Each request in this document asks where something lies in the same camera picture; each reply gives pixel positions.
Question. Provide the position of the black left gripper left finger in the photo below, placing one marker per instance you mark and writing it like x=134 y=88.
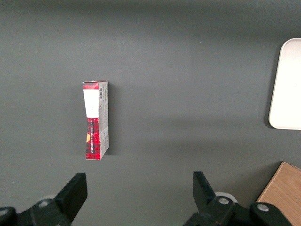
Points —
x=70 y=197

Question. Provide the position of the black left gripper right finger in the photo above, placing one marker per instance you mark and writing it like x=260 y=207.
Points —
x=204 y=195

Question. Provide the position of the wooden drawer cabinet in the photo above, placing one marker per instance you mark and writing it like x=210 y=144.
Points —
x=284 y=190

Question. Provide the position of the red plaid cardboard box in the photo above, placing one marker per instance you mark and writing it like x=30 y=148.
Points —
x=94 y=131

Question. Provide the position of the cream rectangular tray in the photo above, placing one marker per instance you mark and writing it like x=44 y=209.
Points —
x=288 y=87

